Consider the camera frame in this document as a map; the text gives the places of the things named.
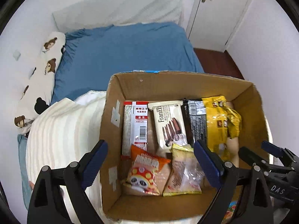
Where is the blue bed sheet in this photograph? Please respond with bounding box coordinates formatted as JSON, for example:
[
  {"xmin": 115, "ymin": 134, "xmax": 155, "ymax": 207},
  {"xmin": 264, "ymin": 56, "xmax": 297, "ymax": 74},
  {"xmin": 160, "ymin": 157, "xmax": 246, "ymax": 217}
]
[{"xmin": 51, "ymin": 22, "xmax": 204, "ymax": 103}]

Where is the white door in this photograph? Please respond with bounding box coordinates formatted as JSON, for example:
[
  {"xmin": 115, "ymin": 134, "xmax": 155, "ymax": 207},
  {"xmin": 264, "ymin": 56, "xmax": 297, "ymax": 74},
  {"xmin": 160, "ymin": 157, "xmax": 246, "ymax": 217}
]
[{"xmin": 189, "ymin": 0, "xmax": 248, "ymax": 52}]

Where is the white wafer biscuit pack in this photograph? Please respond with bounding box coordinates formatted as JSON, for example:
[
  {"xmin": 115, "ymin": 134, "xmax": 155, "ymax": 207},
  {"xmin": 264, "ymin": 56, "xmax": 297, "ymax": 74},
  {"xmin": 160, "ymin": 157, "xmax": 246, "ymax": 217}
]
[{"xmin": 148, "ymin": 100, "xmax": 188, "ymax": 153}]

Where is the orange panda snack bag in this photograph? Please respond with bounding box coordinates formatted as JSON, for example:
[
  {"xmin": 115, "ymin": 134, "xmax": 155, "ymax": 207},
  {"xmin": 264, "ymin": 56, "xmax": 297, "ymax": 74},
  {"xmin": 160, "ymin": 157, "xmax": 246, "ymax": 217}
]
[{"xmin": 122, "ymin": 145, "xmax": 171, "ymax": 196}]

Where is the black snack pack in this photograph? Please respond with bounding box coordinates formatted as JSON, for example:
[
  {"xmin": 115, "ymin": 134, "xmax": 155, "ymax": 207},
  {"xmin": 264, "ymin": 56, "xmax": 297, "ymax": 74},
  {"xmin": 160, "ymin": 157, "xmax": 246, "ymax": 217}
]
[{"xmin": 181, "ymin": 99, "xmax": 207, "ymax": 148}]

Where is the bear print pillow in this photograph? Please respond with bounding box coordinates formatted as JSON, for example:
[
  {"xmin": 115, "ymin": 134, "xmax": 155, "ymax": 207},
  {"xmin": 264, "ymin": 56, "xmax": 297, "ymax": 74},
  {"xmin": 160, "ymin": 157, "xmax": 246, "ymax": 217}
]
[{"xmin": 14, "ymin": 32, "xmax": 66, "ymax": 135}]

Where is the red white snack box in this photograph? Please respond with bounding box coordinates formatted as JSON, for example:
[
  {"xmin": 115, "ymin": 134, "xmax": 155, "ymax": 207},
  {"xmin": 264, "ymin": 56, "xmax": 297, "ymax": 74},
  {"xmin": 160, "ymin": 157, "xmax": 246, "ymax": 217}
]
[{"xmin": 122, "ymin": 101, "xmax": 149, "ymax": 157}]

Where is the cardboard box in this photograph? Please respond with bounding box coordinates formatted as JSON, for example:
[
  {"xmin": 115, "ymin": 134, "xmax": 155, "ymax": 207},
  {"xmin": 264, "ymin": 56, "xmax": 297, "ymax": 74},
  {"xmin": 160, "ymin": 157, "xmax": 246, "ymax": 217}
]
[{"xmin": 100, "ymin": 71, "xmax": 268, "ymax": 221}]

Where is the orange snack packet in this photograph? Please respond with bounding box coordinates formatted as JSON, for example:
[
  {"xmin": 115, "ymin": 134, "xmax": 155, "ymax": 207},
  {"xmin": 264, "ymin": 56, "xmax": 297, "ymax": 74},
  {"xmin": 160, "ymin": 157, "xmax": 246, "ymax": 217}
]
[{"xmin": 221, "ymin": 186, "xmax": 242, "ymax": 224}]

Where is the pale yellow snack bag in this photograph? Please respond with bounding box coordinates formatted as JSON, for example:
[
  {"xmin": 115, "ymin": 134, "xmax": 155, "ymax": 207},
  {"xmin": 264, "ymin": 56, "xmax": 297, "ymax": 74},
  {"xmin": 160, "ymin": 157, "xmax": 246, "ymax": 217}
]
[{"xmin": 163, "ymin": 144, "xmax": 205, "ymax": 197}]

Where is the white pillow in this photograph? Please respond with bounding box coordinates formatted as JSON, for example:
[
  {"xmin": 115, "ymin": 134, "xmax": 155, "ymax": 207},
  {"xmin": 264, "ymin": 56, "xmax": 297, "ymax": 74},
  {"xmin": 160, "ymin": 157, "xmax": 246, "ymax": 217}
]
[{"xmin": 53, "ymin": 0, "xmax": 184, "ymax": 33}]

